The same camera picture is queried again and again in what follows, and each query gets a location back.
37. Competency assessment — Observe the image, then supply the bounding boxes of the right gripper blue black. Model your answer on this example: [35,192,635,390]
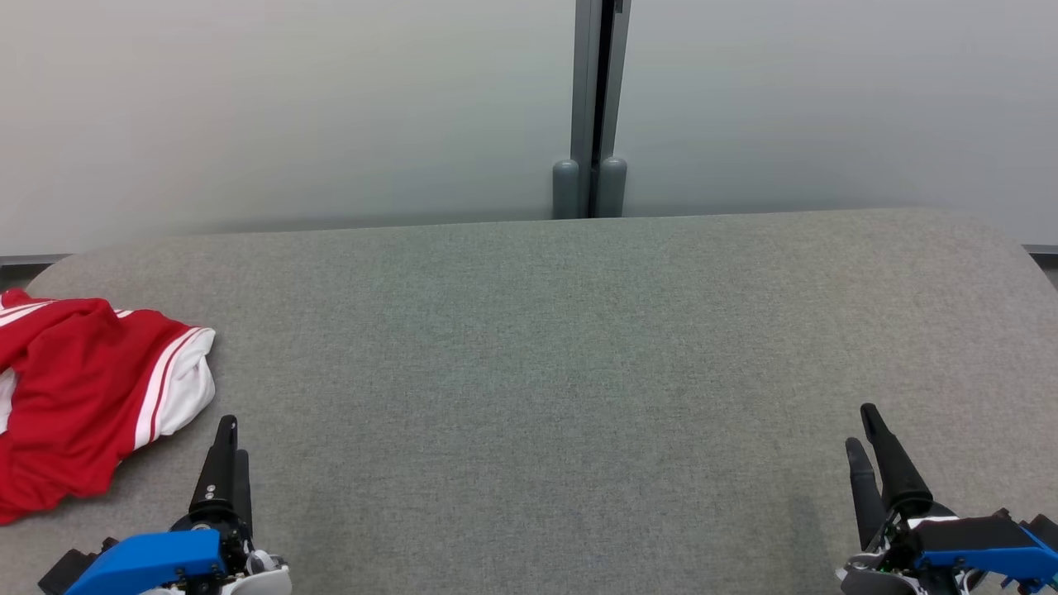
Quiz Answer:
[845,403,1058,595]

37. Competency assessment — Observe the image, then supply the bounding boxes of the red Bulls jersey white sleeves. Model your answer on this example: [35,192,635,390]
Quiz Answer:
[0,288,217,526]

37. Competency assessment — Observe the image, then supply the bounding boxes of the grey cylinder post foot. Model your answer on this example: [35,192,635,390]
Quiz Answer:
[597,157,627,218]
[552,159,581,220]

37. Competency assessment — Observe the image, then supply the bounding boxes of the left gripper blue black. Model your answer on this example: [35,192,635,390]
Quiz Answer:
[64,415,254,595]

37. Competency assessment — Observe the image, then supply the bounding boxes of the grey partition post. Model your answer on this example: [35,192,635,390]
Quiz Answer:
[570,0,633,220]

